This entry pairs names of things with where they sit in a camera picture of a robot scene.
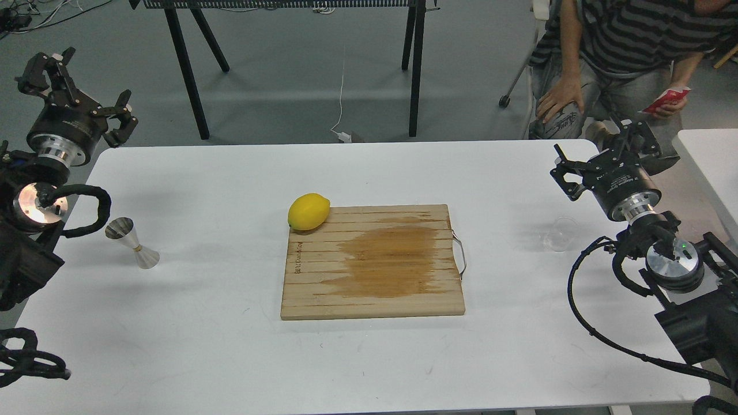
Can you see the small clear glass cup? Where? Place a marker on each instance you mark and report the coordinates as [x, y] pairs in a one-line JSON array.
[[561, 234]]

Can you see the person in striped shirt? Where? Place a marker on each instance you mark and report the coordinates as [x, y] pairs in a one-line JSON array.
[[626, 53]]

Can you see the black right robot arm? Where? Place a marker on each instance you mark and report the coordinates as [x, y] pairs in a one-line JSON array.
[[694, 282]]

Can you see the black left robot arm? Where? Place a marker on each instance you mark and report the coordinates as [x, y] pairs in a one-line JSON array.
[[34, 187]]

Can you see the person's right hand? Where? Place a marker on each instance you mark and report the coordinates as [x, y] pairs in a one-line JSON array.
[[568, 90]]

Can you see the yellow lemon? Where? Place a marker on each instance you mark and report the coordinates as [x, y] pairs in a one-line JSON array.
[[308, 212]]

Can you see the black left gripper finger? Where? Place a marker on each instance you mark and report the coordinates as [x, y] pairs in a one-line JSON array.
[[121, 112], [46, 76]]

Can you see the black metal table frame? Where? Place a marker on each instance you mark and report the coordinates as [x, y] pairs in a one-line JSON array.
[[242, 33]]

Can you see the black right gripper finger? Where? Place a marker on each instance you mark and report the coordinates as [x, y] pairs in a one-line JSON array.
[[633, 144], [587, 171]]

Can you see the white side table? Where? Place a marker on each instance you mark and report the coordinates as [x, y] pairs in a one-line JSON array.
[[712, 155]]

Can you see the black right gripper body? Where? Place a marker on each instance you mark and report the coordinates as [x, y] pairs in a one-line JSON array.
[[622, 187]]

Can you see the person's left hand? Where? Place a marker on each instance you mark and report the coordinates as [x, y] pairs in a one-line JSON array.
[[669, 108]]

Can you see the red card packet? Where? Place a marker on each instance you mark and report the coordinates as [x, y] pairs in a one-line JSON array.
[[668, 96]]

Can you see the steel double jigger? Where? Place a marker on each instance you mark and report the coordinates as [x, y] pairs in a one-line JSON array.
[[123, 231]]

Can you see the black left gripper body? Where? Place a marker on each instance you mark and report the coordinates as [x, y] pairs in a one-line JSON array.
[[66, 135]]

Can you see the wooden cutting board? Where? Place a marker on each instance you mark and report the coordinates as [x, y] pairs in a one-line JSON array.
[[374, 262]]

